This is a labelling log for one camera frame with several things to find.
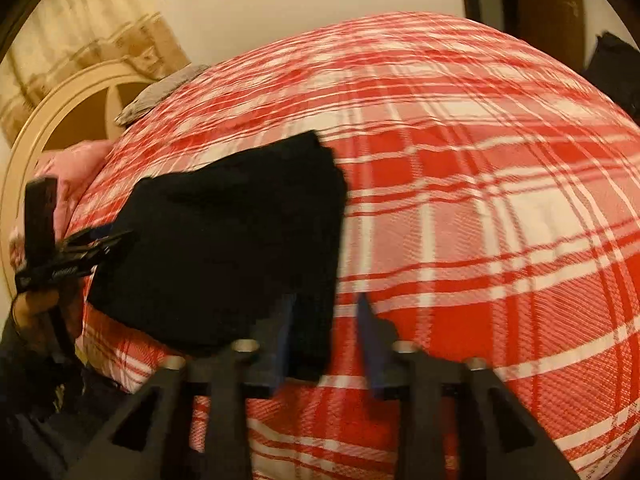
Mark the person's left forearm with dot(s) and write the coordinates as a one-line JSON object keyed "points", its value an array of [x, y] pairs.
{"points": [[15, 355]]}

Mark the cream and brown headboard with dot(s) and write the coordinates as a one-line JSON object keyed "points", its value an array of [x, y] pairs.
{"points": [[75, 120]]}

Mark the grey patterned pillow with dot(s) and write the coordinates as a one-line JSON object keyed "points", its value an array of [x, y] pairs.
{"points": [[160, 90]]}

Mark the black pants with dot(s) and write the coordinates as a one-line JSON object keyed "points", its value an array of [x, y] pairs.
{"points": [[225, 235]]}

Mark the pink pillow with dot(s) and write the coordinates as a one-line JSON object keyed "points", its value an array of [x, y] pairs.
{"points": [[75, 165]]}

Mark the brown wooden door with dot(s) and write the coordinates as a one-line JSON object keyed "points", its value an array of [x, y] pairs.
{"points": [[545, 10]]}

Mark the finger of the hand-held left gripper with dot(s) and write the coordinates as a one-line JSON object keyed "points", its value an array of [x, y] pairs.
{"points": [[107, 249], [90, 235]]}

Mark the person's dark clothing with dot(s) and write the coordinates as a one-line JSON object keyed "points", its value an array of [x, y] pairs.
{"points": [[45, 440]]}

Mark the black bag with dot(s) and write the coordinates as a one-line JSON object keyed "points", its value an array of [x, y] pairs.
{"points": [[615, 75]]}

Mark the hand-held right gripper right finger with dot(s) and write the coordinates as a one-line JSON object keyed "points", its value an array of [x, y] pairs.
{"points": [[370, 345]]}

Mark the person's left hand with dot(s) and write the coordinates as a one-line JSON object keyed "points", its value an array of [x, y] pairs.
{"points": [[35, 307]]}

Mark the beige floral curtain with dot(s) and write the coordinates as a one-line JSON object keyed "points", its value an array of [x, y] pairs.
{"points": [[100, 15]]}

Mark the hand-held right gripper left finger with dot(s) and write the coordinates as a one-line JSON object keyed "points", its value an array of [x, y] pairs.
{"points": [[282, 340]]}

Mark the red plaid bed sheet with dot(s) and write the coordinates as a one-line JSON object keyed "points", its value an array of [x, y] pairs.
{"points": [[475, 185]]}

